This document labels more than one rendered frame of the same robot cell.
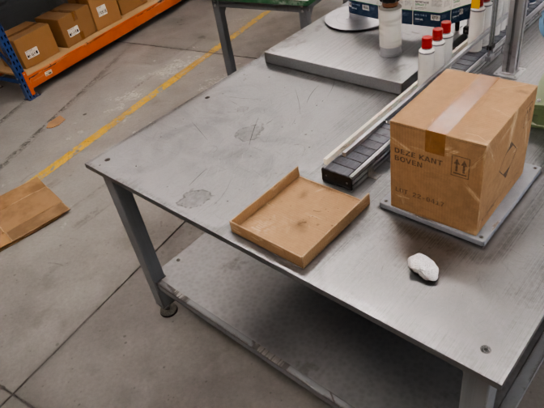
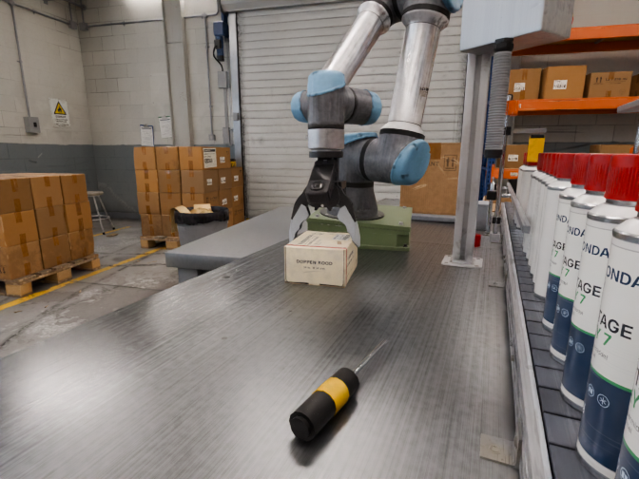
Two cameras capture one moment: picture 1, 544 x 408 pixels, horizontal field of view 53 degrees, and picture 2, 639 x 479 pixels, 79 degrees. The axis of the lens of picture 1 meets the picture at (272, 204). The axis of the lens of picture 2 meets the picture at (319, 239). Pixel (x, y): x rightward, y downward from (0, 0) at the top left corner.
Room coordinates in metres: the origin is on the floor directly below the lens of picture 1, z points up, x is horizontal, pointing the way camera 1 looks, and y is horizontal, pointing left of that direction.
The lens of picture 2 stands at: (2.42, -1.62, 1.09)
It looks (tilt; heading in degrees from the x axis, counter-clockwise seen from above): 13 degrees down; 156
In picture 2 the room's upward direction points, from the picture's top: straight up
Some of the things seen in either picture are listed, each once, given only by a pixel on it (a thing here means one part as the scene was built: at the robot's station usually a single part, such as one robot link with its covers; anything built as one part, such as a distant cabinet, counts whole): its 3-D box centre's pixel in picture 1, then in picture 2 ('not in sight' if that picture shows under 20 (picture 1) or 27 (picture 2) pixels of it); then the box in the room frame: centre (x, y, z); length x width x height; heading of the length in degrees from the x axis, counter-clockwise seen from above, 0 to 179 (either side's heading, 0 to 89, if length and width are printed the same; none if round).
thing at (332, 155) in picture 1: (418, 82); not in sight; (1.66, -0.57, 0.91); 1.07 x 0.01 x 0.02; 132
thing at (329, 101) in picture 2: not in sight; (327, 101); (1.67, -1.27, 1.19); 0.09 x 0.08 x 0.11; 113
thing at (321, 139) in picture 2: not in sight; (324, 141); (1.67, -1.27, 1.11); 0.08 x 0.08 x 0.05
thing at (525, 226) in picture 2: (439, 73); (513, 197); (1.61, -0.62, 0.96); 1.07 x 0.01 x 0.01; 132
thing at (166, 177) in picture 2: not in sight; (195, 194); (-2.64, -1.05, 0.57); 1.20 x 0.85 x 1.14; 144
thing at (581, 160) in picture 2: not in sight; (578, 245); (2.15, -1.18, 0.98); 0.05 x 0.05 x 0.20
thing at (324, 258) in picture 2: not in sight; (323, 257); (1.69, -1.28, 0.87); 0.16 x 0.12 x 0.07; 142
